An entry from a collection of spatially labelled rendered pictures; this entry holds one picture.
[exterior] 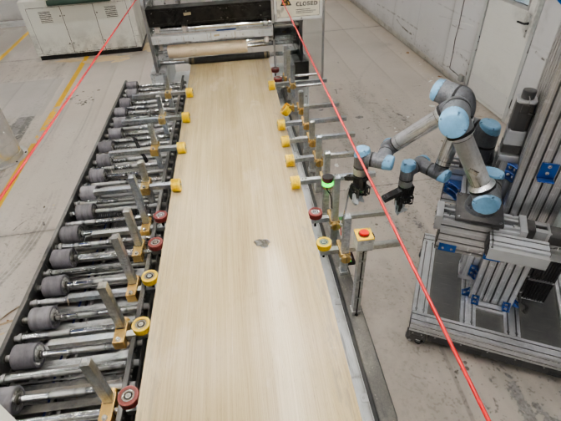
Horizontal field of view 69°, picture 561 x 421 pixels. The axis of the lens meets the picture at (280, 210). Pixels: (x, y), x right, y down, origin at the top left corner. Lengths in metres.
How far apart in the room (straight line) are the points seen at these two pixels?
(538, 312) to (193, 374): 2.17
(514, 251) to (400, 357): 1.03
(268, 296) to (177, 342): 0.44
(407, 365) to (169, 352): 1.57
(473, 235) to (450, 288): 0.75
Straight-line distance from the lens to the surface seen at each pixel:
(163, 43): 4.51
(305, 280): 1.98
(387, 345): 2.89
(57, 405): 2.12
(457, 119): 1.85
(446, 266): 3.14
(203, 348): 1.81
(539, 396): 3.00
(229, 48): 4.48
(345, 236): 2.08
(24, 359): 2.17
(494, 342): 2.81
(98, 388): 1.80
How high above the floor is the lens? 2.40
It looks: 39 degrees down
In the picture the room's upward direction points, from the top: 3 degrees counter-clockwise
